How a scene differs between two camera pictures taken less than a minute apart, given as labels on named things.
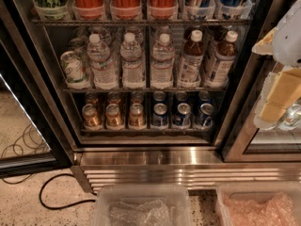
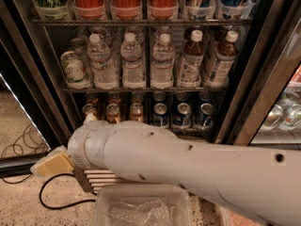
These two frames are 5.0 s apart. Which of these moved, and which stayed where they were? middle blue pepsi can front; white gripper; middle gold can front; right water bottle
Moved: white gripper
Stayed: right water bottle; middle blue pepsi can front; middle gold can front
